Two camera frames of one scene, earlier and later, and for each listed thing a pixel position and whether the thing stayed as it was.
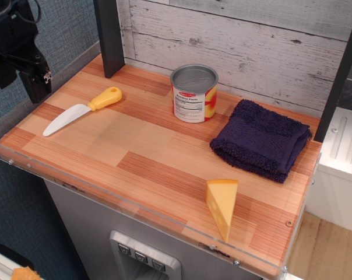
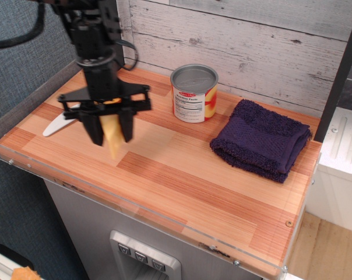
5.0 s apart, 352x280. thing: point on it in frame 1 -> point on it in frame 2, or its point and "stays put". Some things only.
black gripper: (13, 48) -> (105, 95)
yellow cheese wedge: (221, 196) -> (112, 124)
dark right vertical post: (340, 76) stays put
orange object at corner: (25, 273) stays put
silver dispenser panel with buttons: (137, 260) stays put
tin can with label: (194, 93) stays put
